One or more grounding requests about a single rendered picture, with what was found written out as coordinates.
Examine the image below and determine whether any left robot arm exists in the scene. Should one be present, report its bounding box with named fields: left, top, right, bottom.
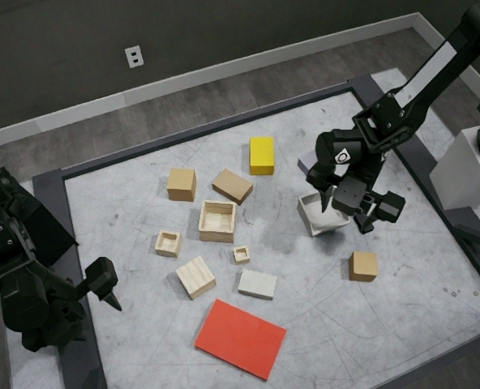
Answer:
left=0, top=166, right=86, bottom=347

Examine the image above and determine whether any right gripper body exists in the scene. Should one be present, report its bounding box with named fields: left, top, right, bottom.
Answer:
left=306, top=161, right=405, bottom=224

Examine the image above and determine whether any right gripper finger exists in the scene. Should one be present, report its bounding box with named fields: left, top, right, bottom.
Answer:
left=359, top=205, right=386, bottom=232
left=313, top=184, right=334, bottom=213

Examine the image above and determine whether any red flat rectangular slab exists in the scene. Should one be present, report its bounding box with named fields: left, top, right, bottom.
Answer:
left=194, top=298, right=287, bottom=381

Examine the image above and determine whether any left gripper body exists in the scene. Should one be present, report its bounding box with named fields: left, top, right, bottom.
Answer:
left=22, top=256, right=118, bottom=353

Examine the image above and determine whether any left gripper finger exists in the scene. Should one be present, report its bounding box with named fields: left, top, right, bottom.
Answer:
left=98, top=288, right=122, bottom=311
left=43, top=332, right=87, bottom=348

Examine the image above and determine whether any yellow rectangular block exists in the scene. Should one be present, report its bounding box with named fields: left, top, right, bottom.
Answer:
left=250, top=137, right=274, bottom=175

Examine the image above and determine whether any tan rectangular box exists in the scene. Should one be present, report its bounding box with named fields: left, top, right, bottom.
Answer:
left=212, top=169, right=253, bottom=206

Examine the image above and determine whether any tan cardboard cube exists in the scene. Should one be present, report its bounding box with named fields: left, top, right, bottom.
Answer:
left=349, top=251, right=378, bottom=282
left=167, top=168, right=197, bottom=202

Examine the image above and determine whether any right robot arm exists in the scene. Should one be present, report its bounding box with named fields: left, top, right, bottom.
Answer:
left=315, top=3, right=480, bottom=216

